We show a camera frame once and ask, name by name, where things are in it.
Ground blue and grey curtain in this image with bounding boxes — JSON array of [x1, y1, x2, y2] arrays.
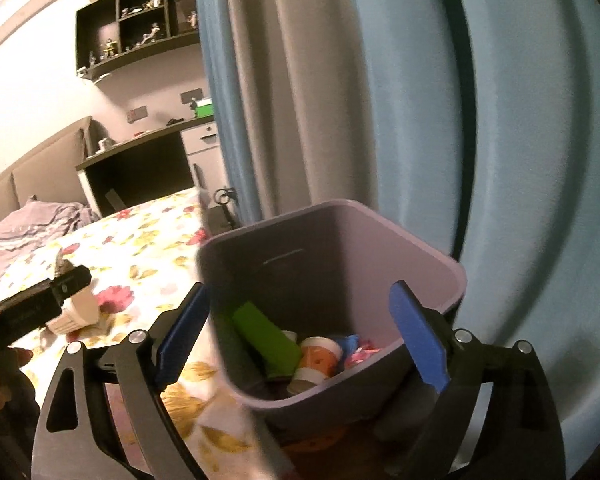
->
[[194, 0, 600, 480]]

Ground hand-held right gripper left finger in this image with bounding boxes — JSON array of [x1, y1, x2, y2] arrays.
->
[[30, 282, 212, 480]]

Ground person's left hand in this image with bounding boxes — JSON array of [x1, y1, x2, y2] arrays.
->
[[0, 345, 37, 415]]

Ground grey striped blanket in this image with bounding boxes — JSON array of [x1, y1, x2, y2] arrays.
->
[[0, 196, 102, 307]]

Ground blue foam net sleeve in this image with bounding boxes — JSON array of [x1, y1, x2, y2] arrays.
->
[[329, 334, 363, 363]]

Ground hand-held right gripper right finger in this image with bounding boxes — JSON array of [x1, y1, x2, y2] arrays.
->
[[387, 281, 567, 480]]

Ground white checked paper cup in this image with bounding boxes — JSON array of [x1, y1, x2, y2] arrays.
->
[[45, 287, 100, 335]]

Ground dark desk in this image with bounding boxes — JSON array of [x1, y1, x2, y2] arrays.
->
[[74, 115, 217, 217]]

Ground green foam net sleeve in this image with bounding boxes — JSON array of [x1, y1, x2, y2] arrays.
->
[[231, 301, 304, 380]]

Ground white drawer cabinet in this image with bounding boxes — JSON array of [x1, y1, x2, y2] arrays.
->
[[179, 121, 227, 197]]

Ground grey plastic bin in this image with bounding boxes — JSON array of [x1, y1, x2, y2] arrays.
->
[[196, 199, 469, 415]]

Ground floral bed sheet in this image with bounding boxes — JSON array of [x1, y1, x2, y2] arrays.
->
[[0, 189, 283, 480]]

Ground black clamp stand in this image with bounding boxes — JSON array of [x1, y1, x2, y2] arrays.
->
[[214, 186, 238, 235]]

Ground dark wall shelf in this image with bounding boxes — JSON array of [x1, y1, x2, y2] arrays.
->
[[74, 0, 201, 82]]

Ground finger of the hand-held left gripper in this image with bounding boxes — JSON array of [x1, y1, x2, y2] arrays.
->
[[0, 264, 92, 350]]

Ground beige padded headboard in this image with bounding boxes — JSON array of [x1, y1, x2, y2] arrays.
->
[[0, 115, 94, 257]]

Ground pink plastic bag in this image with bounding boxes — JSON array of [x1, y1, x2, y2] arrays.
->
[[346, 342, 383, 368]]

